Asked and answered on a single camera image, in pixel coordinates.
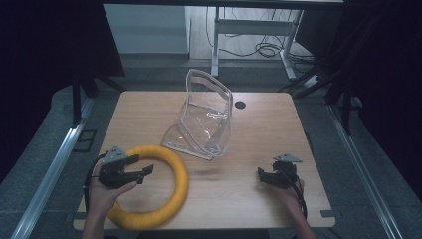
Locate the black tape strip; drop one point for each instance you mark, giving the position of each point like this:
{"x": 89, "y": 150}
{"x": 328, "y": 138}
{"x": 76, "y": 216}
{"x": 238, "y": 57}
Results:
{"x": 330, "y": 213}

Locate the white power strip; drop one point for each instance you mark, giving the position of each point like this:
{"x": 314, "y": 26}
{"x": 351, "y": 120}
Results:
{"x": 312, "y": 80}

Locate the person's left hand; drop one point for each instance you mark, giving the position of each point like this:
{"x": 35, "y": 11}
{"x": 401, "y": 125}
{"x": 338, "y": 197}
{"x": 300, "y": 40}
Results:
{"x": 104, "y": 195}

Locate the person's right hand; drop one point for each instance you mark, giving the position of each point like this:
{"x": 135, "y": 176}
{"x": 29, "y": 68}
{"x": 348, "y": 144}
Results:
{"x": 291, "y": 195}

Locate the clear plastic bag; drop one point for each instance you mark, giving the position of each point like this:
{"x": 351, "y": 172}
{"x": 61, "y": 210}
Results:
{"x": 202, "y": 129}

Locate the aluminium floor rail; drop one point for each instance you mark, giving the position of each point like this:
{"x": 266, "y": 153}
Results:
{"x": 49, "y": 172}
{"x": 361, "y": 166}

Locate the white metal desk frame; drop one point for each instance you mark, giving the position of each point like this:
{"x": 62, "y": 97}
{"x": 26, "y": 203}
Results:
{"x": 252, "y": 27}

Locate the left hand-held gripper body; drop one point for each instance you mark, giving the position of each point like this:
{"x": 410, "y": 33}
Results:
{"x": 111, "y": 172}

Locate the black floor frame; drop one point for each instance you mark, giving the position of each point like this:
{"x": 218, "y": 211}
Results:
{"x": 85, "y": 140}

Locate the black curtain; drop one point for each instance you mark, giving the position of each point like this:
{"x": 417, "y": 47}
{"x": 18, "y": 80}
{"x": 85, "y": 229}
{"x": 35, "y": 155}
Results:
{"x": 384, "y": 73}
{"x": 43, "y": 66}

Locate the black metal stand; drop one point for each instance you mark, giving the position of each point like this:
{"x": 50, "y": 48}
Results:
{"x": 345, "y": 99}
{"x": 76, "y": 99}

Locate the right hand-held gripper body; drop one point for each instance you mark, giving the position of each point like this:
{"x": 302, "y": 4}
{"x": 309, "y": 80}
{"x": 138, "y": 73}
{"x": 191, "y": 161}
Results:
{"x": 286, "y": 172}

